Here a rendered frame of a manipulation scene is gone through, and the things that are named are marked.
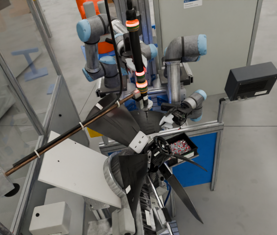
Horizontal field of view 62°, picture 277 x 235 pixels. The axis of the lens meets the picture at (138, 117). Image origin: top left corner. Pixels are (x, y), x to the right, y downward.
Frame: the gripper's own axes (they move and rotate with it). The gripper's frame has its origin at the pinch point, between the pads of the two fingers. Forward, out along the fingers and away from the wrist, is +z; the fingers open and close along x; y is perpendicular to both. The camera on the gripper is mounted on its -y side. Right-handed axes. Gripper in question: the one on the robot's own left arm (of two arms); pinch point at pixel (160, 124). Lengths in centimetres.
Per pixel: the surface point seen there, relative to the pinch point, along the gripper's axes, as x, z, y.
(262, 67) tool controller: -9, -70, 20
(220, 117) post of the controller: 26, -51, 11
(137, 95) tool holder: -31.0, 16.2, 2.1
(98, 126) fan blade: -18.7, 31.6, -7.2
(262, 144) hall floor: 116, -133, 30
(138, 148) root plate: -6.4, 22.5, 6.8
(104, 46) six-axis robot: 135, -183, -317
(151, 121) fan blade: -0.3, 2.0, -4.9
